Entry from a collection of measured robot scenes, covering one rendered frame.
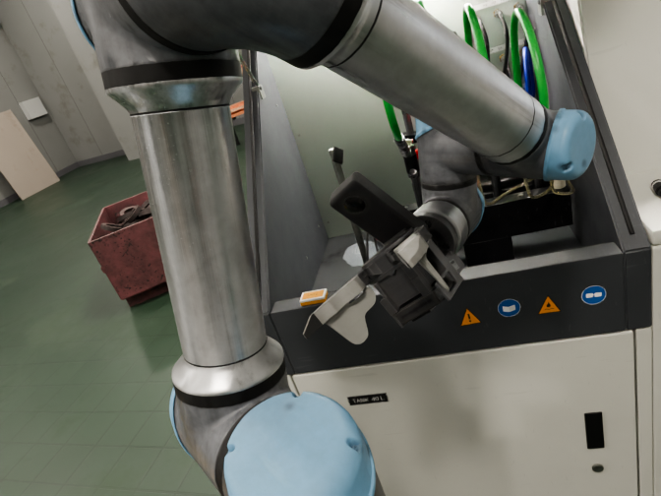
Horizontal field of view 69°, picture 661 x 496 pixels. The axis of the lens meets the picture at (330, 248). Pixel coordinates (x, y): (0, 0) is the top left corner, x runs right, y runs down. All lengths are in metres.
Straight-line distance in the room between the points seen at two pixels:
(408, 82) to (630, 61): 0.72
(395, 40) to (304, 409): 0.31
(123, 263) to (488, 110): 3.22
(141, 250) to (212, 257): 3.07
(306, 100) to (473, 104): 0.90
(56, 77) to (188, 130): 11.60
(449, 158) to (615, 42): 0.52
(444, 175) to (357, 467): 0.38
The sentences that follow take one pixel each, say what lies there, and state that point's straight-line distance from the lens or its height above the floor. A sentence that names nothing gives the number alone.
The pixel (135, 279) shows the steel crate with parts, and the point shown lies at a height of 0.21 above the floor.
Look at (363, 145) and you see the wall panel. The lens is 1.33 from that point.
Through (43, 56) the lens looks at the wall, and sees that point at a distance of 12.06.
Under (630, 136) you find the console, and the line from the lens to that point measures 1.08.
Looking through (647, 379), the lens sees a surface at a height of 0.67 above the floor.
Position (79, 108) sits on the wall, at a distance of 11.90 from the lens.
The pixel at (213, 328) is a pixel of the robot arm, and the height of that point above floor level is 1.20.
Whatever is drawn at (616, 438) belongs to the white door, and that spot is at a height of 0.52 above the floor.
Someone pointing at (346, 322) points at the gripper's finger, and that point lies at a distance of 0.52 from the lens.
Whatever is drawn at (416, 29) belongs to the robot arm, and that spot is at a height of 1.39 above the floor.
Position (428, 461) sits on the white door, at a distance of 1.19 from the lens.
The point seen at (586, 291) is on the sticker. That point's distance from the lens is 0.92.
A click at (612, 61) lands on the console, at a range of 1.07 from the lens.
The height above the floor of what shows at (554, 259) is 0.95.
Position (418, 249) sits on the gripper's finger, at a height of 1.22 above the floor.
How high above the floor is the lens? 1.42
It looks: 25 degrees down
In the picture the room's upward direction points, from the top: 19 degrees counter-clockwise
